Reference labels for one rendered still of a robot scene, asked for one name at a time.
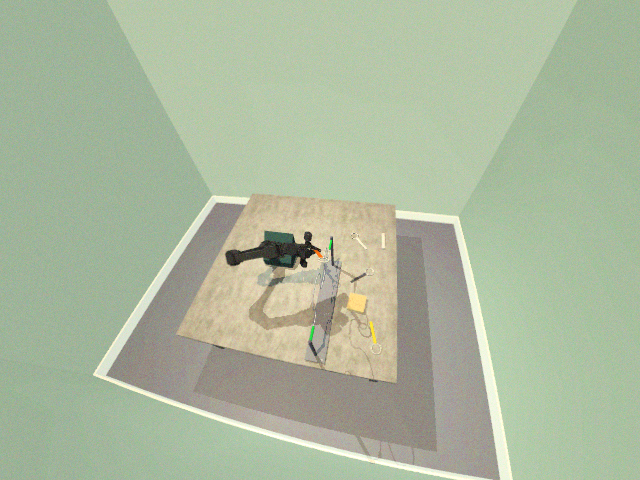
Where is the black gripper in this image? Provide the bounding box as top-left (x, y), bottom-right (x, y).
top-left (293, 231), bottom-right (321, 268)

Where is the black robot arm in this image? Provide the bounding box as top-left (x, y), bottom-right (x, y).
top-left (226, 240), bottom-right (310, 267)

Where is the tan flat block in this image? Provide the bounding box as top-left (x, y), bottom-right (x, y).
top-left (347, 293), bottom-right (367, 313)

